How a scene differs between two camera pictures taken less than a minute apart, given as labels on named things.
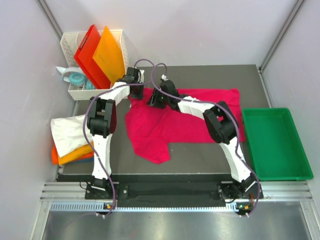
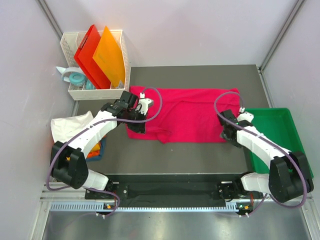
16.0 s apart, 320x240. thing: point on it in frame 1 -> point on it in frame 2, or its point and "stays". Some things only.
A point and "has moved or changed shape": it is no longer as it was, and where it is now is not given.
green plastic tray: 275,145 stays
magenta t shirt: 151,129 has moved or changed shape
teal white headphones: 76,75 stays
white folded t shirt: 68,134 stays
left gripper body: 138,93 -> 135,115
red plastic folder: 84,56 stays
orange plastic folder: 109,55 stays
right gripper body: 159,100 -> 223,135
